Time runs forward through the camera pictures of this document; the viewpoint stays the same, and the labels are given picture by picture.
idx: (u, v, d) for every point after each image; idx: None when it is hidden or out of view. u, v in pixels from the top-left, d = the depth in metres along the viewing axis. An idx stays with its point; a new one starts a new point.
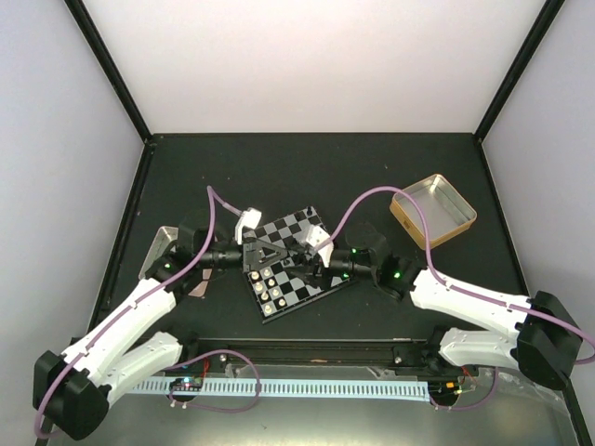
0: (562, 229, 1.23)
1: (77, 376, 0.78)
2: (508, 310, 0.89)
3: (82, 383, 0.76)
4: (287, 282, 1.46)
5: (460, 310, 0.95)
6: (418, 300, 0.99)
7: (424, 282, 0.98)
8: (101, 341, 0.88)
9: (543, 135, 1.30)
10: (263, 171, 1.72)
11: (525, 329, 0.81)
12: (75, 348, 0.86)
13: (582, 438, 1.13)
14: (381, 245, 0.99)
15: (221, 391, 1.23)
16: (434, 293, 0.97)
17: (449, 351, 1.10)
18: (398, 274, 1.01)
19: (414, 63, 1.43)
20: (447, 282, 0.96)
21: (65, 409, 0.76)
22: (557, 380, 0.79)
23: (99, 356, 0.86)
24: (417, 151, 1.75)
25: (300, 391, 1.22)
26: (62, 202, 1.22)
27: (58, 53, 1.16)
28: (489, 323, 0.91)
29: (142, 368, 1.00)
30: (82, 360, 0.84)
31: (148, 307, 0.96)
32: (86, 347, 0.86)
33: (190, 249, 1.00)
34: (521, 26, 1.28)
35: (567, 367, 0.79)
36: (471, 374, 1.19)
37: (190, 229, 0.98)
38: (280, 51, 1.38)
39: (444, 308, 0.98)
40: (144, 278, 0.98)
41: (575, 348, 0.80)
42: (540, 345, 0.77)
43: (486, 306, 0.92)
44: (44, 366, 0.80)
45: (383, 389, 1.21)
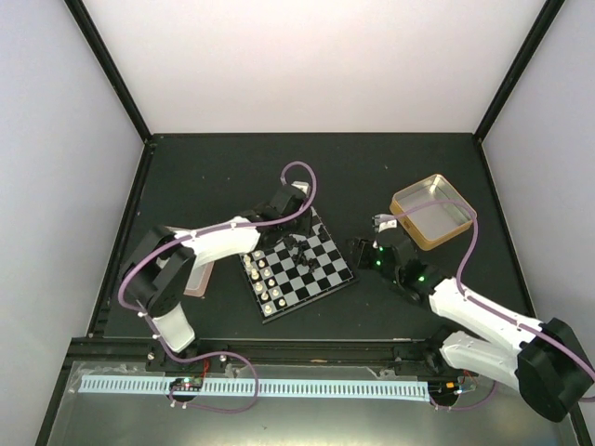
0: (563, 228, 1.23)
1: (185, 250, 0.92)
2: (517, 329, 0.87)
3: (189, 255, 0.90)
4: (287, 282, 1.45)
5: (472, 321, 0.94)
6: (435, 306, 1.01)
7: (443, 290, 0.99)
8: (204, 238, 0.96)
9: (544, 135, 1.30)
10: (263, 170, 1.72)
11: (529, 349, 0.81)
12: (185, 232, 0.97)
13: (582, 438, 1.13)
14: (406, 246, 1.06)
15: (221, 391, 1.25)
16: (451, 301, 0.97)
17: (450, 351, 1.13)
18: (422, 278, 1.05)
19: (414, 62, 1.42)
20: (466, 292, 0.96)
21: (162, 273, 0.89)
22: (554, 405, 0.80)
23: (201, 245, 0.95)
24: (417, 151, 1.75)
25: (300, 391, 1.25)
26: (61, 201, 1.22)
27: (58, 51, 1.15)
28: (497, 338, 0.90)
29: (179, 321, 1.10)
30: (188, 242, 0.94)
31: (243, 235, 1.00)
32: (194, 233, 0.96)
33: (279, 210, 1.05)
34: (521, 26, 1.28)
35: (569, 400, 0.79)
36: (471, 374, 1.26)
37: (286, 194, 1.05)
38: (280, 50, 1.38)
39: (459, 318, 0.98)
40: (240, 216, 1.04)
41: (579, 384, 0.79)
42: (541, 366, 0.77)
43: (495, 320, 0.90)
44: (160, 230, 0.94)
45: (383, 389, 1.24)
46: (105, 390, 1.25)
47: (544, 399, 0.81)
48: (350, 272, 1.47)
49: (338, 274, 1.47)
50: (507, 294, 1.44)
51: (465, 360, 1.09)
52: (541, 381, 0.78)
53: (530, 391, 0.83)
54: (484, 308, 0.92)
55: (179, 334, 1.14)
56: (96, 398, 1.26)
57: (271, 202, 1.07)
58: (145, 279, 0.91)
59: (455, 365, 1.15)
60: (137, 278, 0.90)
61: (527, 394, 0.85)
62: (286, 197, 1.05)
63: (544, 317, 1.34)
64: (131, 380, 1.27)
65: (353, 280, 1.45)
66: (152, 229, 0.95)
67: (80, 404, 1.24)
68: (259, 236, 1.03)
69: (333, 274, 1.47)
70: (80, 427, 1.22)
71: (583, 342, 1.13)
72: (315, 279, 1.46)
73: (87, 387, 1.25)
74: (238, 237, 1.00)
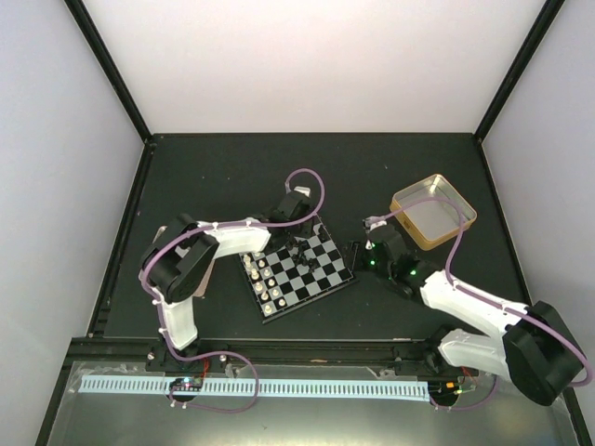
0: (563, 229, 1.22)
1: (208, 238, 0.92)
2: (503, 313, 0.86)
3: (212, 242, 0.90)
4: (287, 282, 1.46)
5: (462, 309, 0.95)
6: (428, 298, 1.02)
7: (433, 282, 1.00)
8: (225, 229, 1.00)
9: (544, 134, 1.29)
10: (263, 170, 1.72)
11: (514, 331, 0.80)
12: (207, 223, 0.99)
13: (581, 438, 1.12)
14: (397, 242, 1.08)
15: (222, 391, 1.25)
16: (442, 291, 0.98)
17: (447, 347, 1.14)
18: (414, 272, 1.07)
19: (415, 62, 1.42)
20: (455, 282, 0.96)
21: (184, 258, 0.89)
22: (542, 389, 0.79)
23: (221, 235, 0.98)
24: (418, 151, 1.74)
25: (300, 391, 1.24)
26: (61, 200, 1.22)
27: (58, 53, 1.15)
28: (485, 323, 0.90)
29: (186, 317, 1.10)
30: (210, 230, 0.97)
31: (257, 233, 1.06)
32: (217, 225, 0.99)
33: (286, 215, 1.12)
34: (522, 26, 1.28)
35: (559, 383, 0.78)
36: (471, 374, 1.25)
37: (294, 200, 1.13)
38: (278, 51, 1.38)
39: (452, 308, 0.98)
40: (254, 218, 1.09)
41: (568, 368, 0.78)
42: (527, 348, 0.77)
43: (482, 306, 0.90)
44: (185, 218, 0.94)
45: (383, 389, 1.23)
46: (105, 390, 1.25)
47: (533, 383, 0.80)
48: (350, 272, 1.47)
49: (338, 274, 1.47)
50: (507, 294, 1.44)
51: (464, 357, 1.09)
52: (529, 364, 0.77)
53: (521, 376, 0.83)
54: (473, 297, 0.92)
55: (183, 331, 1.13)
56: (96, 398, 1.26)
57: (278, 207, 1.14)
58: (165, 266, 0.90)
59: (454, 363, 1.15)
60: (157, 265, 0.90)
61: (517, 377, 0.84)
62: (293, 203, 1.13)
63: None
64: (131, 380, 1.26)
65: (353, 280, 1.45)
66: (176, 218, 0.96)
67: (80, 404, 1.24)
68: (269, 236, 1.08)
69: (333, 274, 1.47)
70: (81, 427, 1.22)
71: (584, 342, 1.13)
72: (315, 279, 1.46)
73: (87, 387, 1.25)
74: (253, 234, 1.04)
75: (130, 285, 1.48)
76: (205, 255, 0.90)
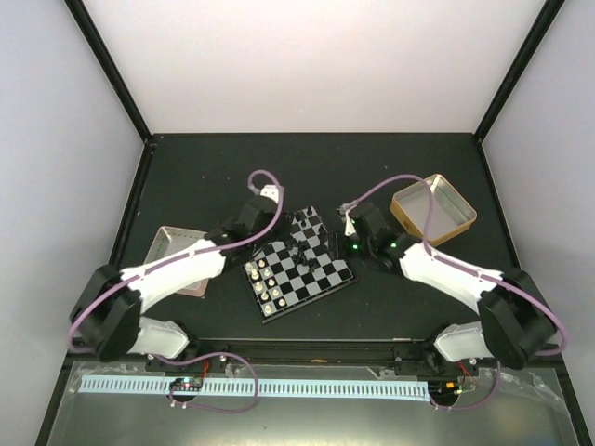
0: (562, 229, 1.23)
1: (131, 294, 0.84)
2: (479, 280, 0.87)
3: (134, 301, 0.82)
4: (287, 282, 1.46)
5: (441, 281, 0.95)
6: (407, 272, 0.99)
7: (413, 255, 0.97)
8: (158, 273, 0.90)
9: (544, 134, 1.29)
10: (263, 170, 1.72)
11: (490, 295, 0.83)
12: (133, 270, 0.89)
13: (582, 438, 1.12)
14: (376, 216, 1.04)
15: (221, 391, 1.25)
16: (420, 265, 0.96)
17: (442, 342, 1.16)
18: (394, 244, 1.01)
19: (415, 62, 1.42)
20: (432, 253, 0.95)
21: (108, 320, 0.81)
22: (515, 356, 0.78)
23: (151, 284, 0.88)
24: (418, 151, 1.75)
25: (301, 391, 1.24)
26: (60, 200, 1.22)
27: (58, 54, 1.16)
28: (464, 293, 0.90)
29: (162, 335, 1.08)
30: (137, 282, 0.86)
31: (201, 264, 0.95)
32: (144, 271, 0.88)
33: (248, 228, 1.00)
34: (521, 26, 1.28)
35: (530, 347, 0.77)
36: (471, 374, 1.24)
37: (253, 210, 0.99)
38: (277, 50, 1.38)
39: (431, 280, 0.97)
40: (204, 238, 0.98)
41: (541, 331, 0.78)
42: (500, 313, 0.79)
43: (458, 275, 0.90)
44: (109, 275, 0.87)
45: (383, 389, 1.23)
46: (105, 390, 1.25)
47: (505, 347, 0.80)
48: (350, 272, 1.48)
49: (338, 274, 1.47)
50: None
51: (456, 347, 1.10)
52: (501, 328, 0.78)
53: (495, 343, 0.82)
54: (449, 266, 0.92)
55: (168, 345, 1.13)
56: (96, 398, 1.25)
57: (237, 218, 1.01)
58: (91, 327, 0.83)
59: (453, 360, 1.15)
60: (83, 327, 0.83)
61: (492, 347, 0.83)
62: (255, 211, 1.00)
63: None
64: (131, 380, 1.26)
65: (354, 280, 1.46)
66: (99, 273, 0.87)
67: (80, 404, 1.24)
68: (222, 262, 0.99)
69: (333, 274, 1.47)
70: (80, 427, 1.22)
71: (585, 342, 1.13)
72: (315, 279, 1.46)
73: (87, 387, 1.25)
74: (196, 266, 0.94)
75: None
76: (129, 313, 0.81)
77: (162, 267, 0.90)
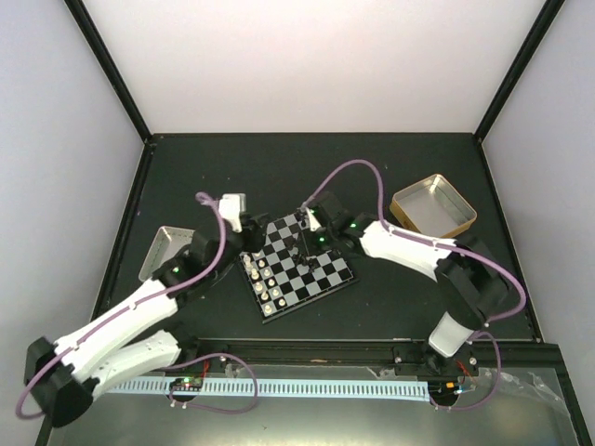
0: (562, 229, 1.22)
1: (64, 372, 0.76)
2: (434, 249, 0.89)
3: (67, 382, 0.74)
4: (287, 282, 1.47)
5: (401, 255, 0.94)
6: (368, 249, 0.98)
7: (374, 232, 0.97)
8: (96, 337, 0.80)
9: (544, 133, 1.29)
10: (263, 170, 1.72)
11: (445, 262, 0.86)
12: (68, 341, 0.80)
13: (581, 438, 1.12)
14: (331, 202, 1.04)
15: (221, 391, 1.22)
16: (380, 242, 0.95)
17: (435, 340, 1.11)
18: (354, 225, 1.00)
19: (415, 62, 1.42)
20: (390, 228, 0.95)
21: (47, 399, 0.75)
22: (474, 317, 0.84)
23: (88, 352, 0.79)
24: (418, 151, 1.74)
25: (300, 391, 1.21)
26: (60, 200, 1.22)
27: (59, 55, 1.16)
28: (422, 264, 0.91)
29: (138, 363, 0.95)
30: (71, 355, 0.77)
31: (147, 313, 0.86)
32: (76, 341, 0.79)
33: (201, 259, 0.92)
34: (521, 26, 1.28)
35: (486, 308, 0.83)
36: (471, 374, 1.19)
37: (203, 238, 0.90)
38: (277, 51, 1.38)
39: (392, 256, 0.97)
40: (150, 279, 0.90)
41: (496, 295, 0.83)
42: (457, 281, 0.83)
43: (416, 246, 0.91)
44: (36, 352, 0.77)
45: (383, 389, 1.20)
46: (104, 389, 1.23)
47: (465, 311, 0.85)
48: (350, 272, 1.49)
49: (338, 274, 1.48)
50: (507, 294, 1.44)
51: (447, 340, 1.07)
52: (459, 293, 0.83)
53: (456, 308, 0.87)
54: (406, 239, 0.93)
55: (152, 364, 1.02)
56: None
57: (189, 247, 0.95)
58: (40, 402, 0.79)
59: (450, 355, 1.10)
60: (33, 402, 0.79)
61: (453, 310, 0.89)
62: (204, 241, 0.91)
63: (547, 316, 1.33)
64: (131, 380, 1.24)
65: (353, 280, 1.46)
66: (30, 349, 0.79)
67: None
68: (172, 305, 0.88)
69: (333, 274, 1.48)
70: (81, 426, 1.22)
71: (587, 342, 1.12)
72: (315, 279, 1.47)
73: None
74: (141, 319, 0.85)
75: (130, 285, 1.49)
76: (66, 387, 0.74)
77: (98, 331, 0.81)
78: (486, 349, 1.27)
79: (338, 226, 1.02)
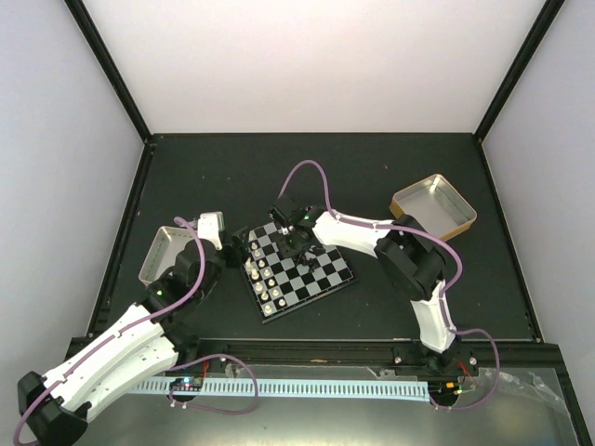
0: (562, 229, 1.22)
1: (53, 405, 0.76)
2: (375, 230, 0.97)
3: (56, 415, 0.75)
4: (287, 282, 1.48)
5: (348, 240, 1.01)
6: (322, 239, 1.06)
7: (323, 223, 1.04)
8: (83, 368, 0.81)
9: (544, 133, 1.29)
10: (263, 170, 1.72)
11: (384, 240, 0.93)
12: (56, 373, 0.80)
13: (582, 437, 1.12)
14: (285, 202, 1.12)
15: (221, 391, 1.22)
16: (329, 229, 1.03)
17: (425, 335, 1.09)
18: (307, 217, 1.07)
19: (414, 62, 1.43)
20: (337, 215, 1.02)
21: (39, 431, 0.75)
22: (416, 290, 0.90)
23: (74, 384, 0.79)
24: (418, 151, 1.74)
25: (300, 391, 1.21)
26: (61, 199, 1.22)
27: (58, 54, 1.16)
28: (366, 246, 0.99)
29: (132, 379, 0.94)
30: (59, 387, 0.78)
31: (134, 338, 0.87)
32: (64, 373, 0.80)
33: (185, 281, 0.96)
34: (521, 26, 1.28)
35: (427, 281, 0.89)
36: (471, 374, 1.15)
37: (187, 260, 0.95)
38: (277, 51, 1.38)
39: (342, 242, 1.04)
40: (135, 305, 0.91)
41: (432, 266, 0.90)
42: (394, 255, 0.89)
43: (359, 229, 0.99)
44: (24, 386, 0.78)
45: (383, 389, 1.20)
46: None
47: (407, 285, 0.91)
48: (350, 272, 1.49)
49: (338, 274, 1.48)
50: (507, 295, 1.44)
51: (429, 330, 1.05)
52: (397, 268, 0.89)
53: (399, 283, 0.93)
54: (351, 225, 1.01)
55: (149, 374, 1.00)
56: None
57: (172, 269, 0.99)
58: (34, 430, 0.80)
59: (442, 348, 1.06)
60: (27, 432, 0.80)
61: (399, 286, 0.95)
62: (187, 263, 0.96)
63: (548, 316, 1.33)
64: None
65: (354, 280, 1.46)
66: (19, 383, 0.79)
67: None
68: (156, 329, 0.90)
69: (333, 274, 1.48)
70: None
71: (587, 341, 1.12)
72: (315, 280, 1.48)
73: None
74: (126, 346, 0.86)
75: (130, 285, 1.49)
76: (56, 420, 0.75)
77: (85, 360, 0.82)
78: (485, 350, 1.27)
79: (294, 220, 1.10)
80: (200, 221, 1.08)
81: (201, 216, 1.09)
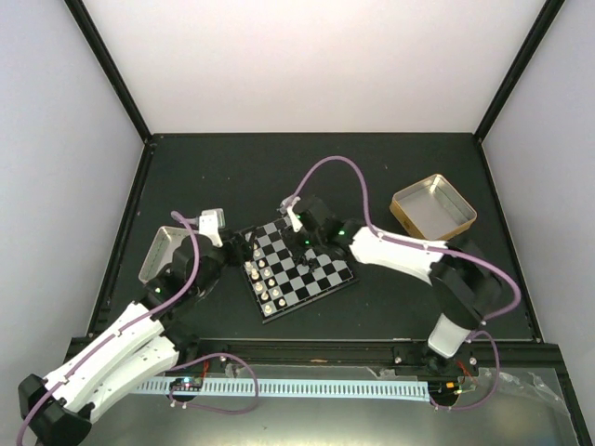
0: (562, 229, 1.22)
1: (55, 407, 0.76)
2: (426, 253, 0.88)
3: (58, 416, 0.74)
4: (287, 282, 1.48)
5: (392, 262, 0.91)
6: (360, 257, 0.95)
7: (362, 239, 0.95)
8: (84, 368, 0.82)
9: (544, 133, 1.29)
10: (262, 170, 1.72)
11: (438, 266, 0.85)
12: (58, 374, 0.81)
13: (582, 437, 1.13)
14: (319, 208, 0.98)
15: (221, 391, 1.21)
16: (371, 249, 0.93)
17: (437, 342, 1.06)
18: (341, 232, 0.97)
19: (414, 62, 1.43)
20: (379, 233, 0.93)
21: (42, 434, 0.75)
22: (473, 318, 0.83)
23: (76, 385, 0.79)
24: (418, 151, 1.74)
25: (300, 391, 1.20)
26: (61, 199, 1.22)
27: (58, 53, 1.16)
28: (415, 269, 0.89)
29: (135, 379, 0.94)
30: (60, 389, 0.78)
31: (134, 337, 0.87)
32: (66, 374, 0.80)
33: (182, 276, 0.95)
34: (521, 26, 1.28)
35: (484, 308, 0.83)
36: (471, 374, 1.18)
37: (182, 255, 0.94)
38: (277, 51, 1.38)
39: (384, 263, 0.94)
40: (133, 303, 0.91)
41: (493, 294, 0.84)
42: (453, 284, 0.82)
43: (406, 251, 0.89)
44: (26, 389, 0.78)
45: (383, 389, 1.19)
46: None
47: (462, 313, 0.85)
48: (350, 272, 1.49)
49: (338, 274, 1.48)
50: (507, 295, 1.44)
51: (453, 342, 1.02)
52: (456, 296, 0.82)
53: (451, 309, 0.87)
54: (396, 244, 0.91)
55: (151, 374, 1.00)
56: None
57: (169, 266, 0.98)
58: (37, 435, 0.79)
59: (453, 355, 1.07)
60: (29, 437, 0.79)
61: (449, 312, 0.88)
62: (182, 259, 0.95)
63: (547, 317, 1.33)
64: None
65: (353, 280, 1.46)
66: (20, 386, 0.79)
67: None
68: (157, 325, 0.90)
69: (333, 274, 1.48)
70: None
71: (587, 341, 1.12)
72: (315, 279, 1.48)
73: None
74: (127, 345, 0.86)
75: (130, 285, 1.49)
76: (59, 422, 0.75)
77: (85, 361, 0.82)
78: (486, 350, 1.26)
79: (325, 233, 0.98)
80: (200, 218, 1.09)
81: (202, 213, 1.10)
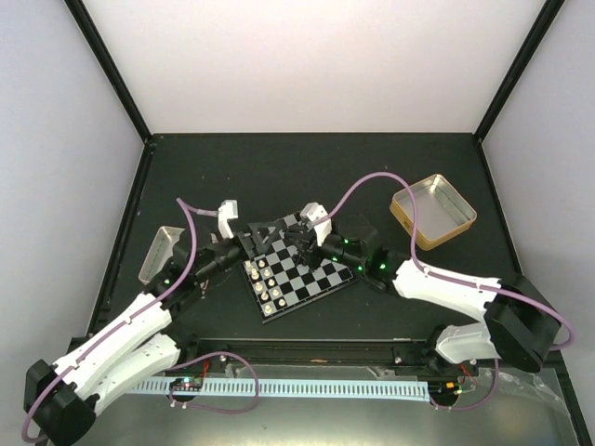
0: (562, 229, 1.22)
1: (65, 392, 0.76)
2: (479, 290, 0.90)
3: (70, 400, 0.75)
4: (287, 282, 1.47)
5: (438, 296, 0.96)
6: (403, 291, 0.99)
7: (405, 273, 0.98)
8: (94, 354, 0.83)
9: (544, 133, 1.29)
10: (262, 170, 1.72)
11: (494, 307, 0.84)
12: (67, 360, 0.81)
13: (581, 438, 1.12)
14: (373, 239, 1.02)
15: (221, 391, 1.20)
16: (416, 282, 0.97)
17: (445, 347, 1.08)
18: (384, 266, 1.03)
19: (414, 63, 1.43)
20: (426, 268, 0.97)
21: (49, 419, 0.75)
22: (532, 361, 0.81)
23: (86, 371, 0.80)
24: (418, 151, 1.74)
25: (300, 391, 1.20)
26: (61, 199, 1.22)
27: (59, 53, 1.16)
28: (462, 305, 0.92)
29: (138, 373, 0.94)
30: (71, 373, 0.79)
31: (144, 325, 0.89)
32: (76, 360, 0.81)
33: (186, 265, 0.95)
34: (521, 26, 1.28)
35: (542, 348, 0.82)
36: (471, 374, 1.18)
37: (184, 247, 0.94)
38: (277, 51, 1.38)
39: (429, 296, 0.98)
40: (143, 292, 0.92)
41: (548, 332, 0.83)
42: (511, 324, 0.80)
43: (457, 288, 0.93)
44: (34, 373, 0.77)
45: (383, 389, 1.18)
46: None
47: (520, 355, 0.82)
48: (350, 272, 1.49)
49: (338, 274, 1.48)
50: None
51: (460, 350, 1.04)
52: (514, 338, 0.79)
53: (508, 351, 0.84)
54: (445, 281, 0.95)
55: (152, 371, 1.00)
56: None
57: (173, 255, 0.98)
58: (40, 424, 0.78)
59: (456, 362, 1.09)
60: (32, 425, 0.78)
61: (504, 355, 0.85)
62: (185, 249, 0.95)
63: None
64: None
65: (353, 280, 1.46)
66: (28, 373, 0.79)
67: None
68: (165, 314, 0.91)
69: (333, 274, 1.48)
70: None
71: (587, 342, 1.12)
72: (315, 279, 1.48)
73: None
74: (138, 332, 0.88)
75: (130, 284, 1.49)
76: (70, 406, 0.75)
77: (97, 347, 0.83)
78: None
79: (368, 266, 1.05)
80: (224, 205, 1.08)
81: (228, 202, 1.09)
